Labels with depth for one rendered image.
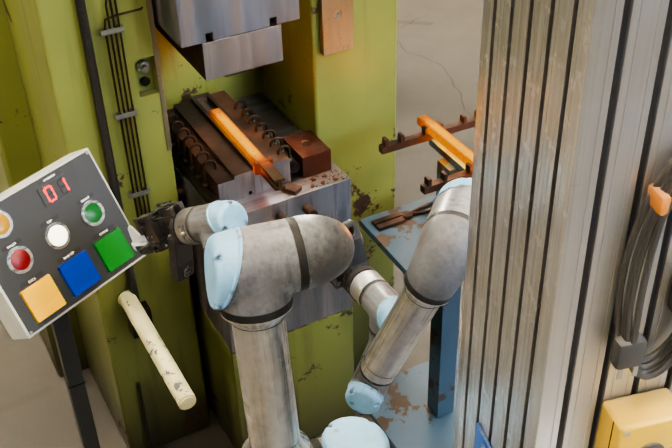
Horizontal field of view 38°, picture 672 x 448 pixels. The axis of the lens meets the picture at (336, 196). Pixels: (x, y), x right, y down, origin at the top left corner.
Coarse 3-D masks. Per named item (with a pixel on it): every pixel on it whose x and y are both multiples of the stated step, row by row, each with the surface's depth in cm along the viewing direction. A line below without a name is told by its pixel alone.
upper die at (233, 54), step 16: (160, 32) 248; (256, 32) 227; (272, 32) 229; (176, 48) 240; (192, 48) 229; (208, 48) 223; (224, 48) 225; (240, 48) 227; (256, 48) 229; (272, 48) 231; (192, 64) 232; (208, 64) 225; (224, 64) 227; (240, 64) 229; (256, 64) 231
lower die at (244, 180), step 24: (192, 96) 277; (216, 96) 278; (168, 120) 270; (192, 120) 268; (240, 120) 267; (216, 144) 257; (264, 144) 256; (240, 168) 247; (288, 168) 252; (216, 192) 246; (240, 192) 248
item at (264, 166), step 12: (216, 108) 269; (216, 120) 265; (228, 120) 264; (228, 132) 259; (240, 132) 258; (240, 144) 253; (252, 144) 253; (252, 156) 248; (264, 168) 243; (276, 180) 239
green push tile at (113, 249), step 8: (112, 232) 218; (120, 232) 219; (104, 240) 216; (112, 240) 218; (120, 240) 219; (96, 248) 215; (104, 248) 216; (112, 248) 217; (120, 248) 219; (128, 248) 220; (104, 256) 216; (112, 256) 217; (120, 256) 219; (128, 256) 220; (104, 264) 216; (112, 264) 217; (120, 264) 218
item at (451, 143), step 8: (424, 120) 261; (432, 120) 261; (432, 128) 258; (440, 128) 258; (432, 136) 258; (440, 136) 254; (448, 136) 254; (448, 144) 252; (456, 144) 251; (456, 152) 249; (464, 152) 248; (472, 152) 248; (464, 160) 247; (472, 160) 245
